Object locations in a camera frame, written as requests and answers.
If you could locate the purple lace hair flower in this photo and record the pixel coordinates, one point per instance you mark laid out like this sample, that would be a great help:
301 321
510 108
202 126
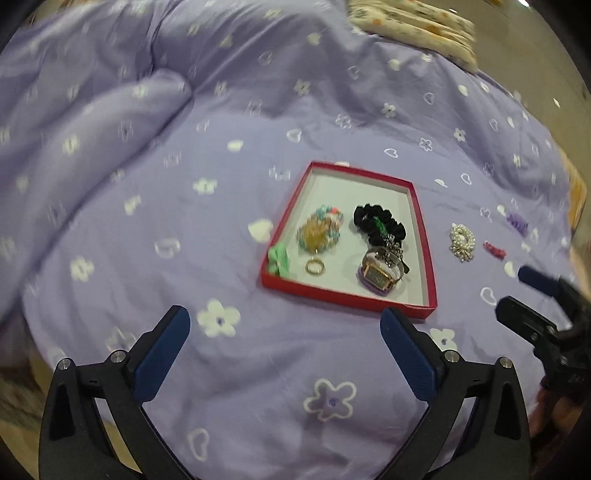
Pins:
519 224

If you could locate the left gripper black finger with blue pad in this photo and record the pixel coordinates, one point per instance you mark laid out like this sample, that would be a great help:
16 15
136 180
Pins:
74 443
495 443

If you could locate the person's right hand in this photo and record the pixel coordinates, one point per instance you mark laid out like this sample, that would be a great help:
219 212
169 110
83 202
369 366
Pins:
550 409

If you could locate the square face wrist watch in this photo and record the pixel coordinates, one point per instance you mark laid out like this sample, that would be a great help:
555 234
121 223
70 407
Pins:
382 269

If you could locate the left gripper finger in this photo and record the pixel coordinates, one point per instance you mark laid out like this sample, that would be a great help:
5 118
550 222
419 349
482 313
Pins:
539 281
524 321

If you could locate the yellow translucent claw clip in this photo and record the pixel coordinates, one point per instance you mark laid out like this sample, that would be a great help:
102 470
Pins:
317 235

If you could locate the orange bed sheet edge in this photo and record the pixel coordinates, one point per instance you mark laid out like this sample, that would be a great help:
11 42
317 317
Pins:
578 191

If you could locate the black velvet scrunchie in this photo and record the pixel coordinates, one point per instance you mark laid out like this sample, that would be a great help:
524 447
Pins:
379 225

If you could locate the pink hair clip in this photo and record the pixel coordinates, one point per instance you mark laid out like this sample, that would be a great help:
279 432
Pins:
494 250

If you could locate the cream patterned pillow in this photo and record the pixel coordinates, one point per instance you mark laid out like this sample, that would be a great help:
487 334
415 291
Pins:
420 25

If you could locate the white pearl hair scrunchie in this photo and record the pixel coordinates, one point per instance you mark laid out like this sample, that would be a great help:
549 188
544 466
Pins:
463 242

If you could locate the red shallow box lid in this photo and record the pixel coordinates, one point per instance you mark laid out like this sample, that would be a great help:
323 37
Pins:
346 188

